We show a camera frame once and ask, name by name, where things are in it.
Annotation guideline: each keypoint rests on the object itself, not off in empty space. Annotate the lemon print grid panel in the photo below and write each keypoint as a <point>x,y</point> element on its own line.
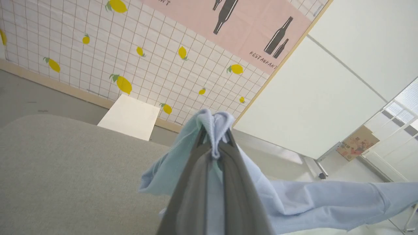
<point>163,75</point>

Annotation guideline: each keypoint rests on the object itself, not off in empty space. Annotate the white framed window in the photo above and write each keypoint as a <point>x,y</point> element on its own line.
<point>405,98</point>

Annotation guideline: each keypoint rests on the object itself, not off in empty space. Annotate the white metal stand leg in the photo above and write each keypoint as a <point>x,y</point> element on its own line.
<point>412,217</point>

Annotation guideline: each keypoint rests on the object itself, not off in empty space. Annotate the metal partition foot with caster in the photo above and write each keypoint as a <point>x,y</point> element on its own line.
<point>322,175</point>

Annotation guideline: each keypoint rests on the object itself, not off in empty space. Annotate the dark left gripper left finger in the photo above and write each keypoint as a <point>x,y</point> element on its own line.
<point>192,189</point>

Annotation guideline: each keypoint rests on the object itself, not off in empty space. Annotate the light blue white-sleeved shirt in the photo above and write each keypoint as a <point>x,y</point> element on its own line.
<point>294,202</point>

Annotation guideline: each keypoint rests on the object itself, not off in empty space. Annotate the pink restaurant bottle poster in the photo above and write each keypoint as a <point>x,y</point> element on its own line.
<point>248,26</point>

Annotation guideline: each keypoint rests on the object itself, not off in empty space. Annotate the white partition board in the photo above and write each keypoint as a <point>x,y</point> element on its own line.
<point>310,98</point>

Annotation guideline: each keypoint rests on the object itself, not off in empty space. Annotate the printed cardboard box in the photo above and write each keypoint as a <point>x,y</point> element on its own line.
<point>357,145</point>

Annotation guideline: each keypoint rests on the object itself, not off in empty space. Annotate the white rectangular box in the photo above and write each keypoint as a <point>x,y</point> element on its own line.
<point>130,116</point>

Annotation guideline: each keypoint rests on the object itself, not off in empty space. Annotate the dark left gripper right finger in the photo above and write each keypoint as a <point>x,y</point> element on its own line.
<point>240,195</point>

